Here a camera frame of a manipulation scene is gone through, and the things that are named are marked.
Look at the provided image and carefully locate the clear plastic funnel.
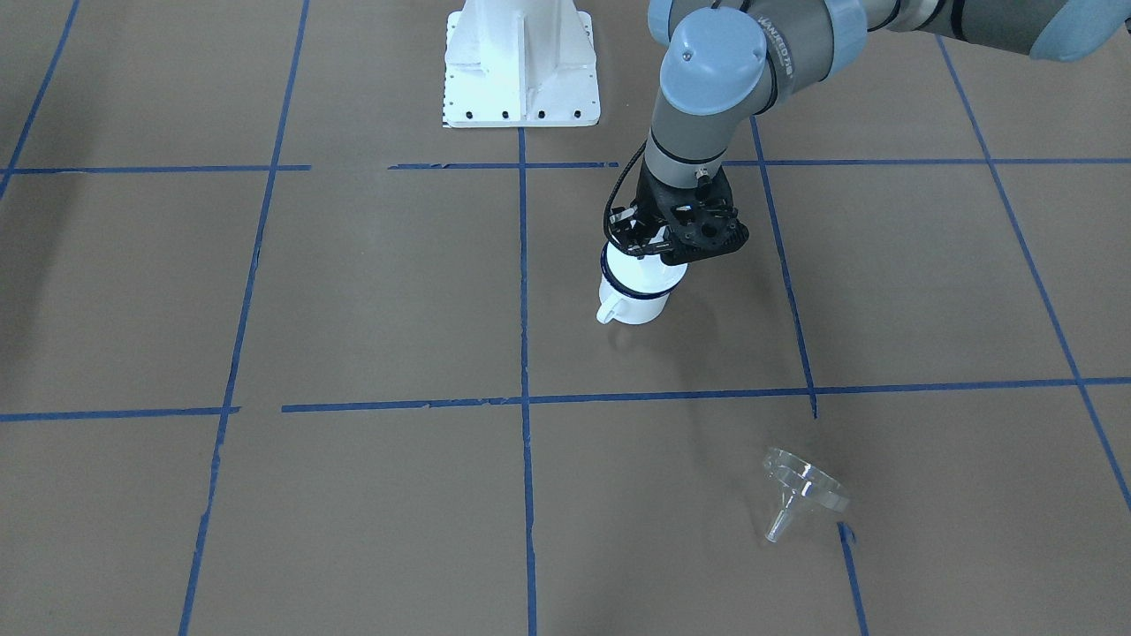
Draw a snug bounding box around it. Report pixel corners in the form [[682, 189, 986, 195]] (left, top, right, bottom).
[[763, 447, 851, 543]]

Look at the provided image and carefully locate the white enamel mug blue rim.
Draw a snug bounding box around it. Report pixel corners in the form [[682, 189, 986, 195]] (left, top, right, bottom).
[[596, 267, 674, 325]]

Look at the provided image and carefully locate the far black camera cable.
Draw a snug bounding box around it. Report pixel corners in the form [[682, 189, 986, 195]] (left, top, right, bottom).
[[603, 140, 650, 244]]

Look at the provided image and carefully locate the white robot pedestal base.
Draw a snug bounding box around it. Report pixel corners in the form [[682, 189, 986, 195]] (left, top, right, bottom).
[[442, 1, 601, 129]]

